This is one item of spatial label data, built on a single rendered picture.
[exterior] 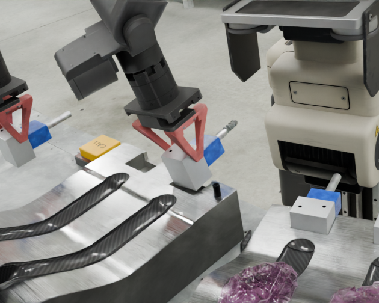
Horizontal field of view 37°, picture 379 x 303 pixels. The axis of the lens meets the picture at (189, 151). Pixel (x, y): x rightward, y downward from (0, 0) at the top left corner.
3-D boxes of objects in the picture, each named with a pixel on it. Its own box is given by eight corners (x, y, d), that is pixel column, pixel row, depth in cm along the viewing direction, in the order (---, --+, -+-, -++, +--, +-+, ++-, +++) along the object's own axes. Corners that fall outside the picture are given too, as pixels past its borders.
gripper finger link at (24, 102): (12, 155, 89) (-11, 103, 84) (-8, 143, 93) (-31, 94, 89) (48, 134, 92) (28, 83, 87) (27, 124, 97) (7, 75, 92)
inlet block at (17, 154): (67, 123, 103) (57, 97, 100) (82, 129, 99) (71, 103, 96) (4, 160, 96) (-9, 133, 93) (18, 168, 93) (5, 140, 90)
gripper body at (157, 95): (172, 127, 72) (148, 77, 68) (127, 119, 79) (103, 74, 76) (206, 99, 75) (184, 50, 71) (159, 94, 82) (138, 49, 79)
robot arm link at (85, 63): (152, 17, 62) (118, -31, 66) (59, 65, 61) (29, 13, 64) (167, 77, 73) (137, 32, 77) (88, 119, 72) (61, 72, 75)
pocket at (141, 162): (150, 169, 95) (145, 150, 93) (171, 178, 91) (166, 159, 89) (129, 182, 92) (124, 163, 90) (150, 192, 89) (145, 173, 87)
